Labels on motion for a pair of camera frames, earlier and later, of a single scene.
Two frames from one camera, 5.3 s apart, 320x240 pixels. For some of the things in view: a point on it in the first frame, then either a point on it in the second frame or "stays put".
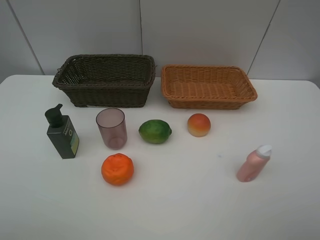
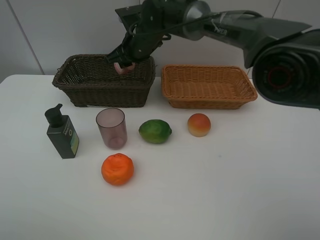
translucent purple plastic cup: (112, 123) stays put
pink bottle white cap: (254, 163) to (124, 70)
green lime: (154, 131) stays put
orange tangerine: (117, 169) stays put
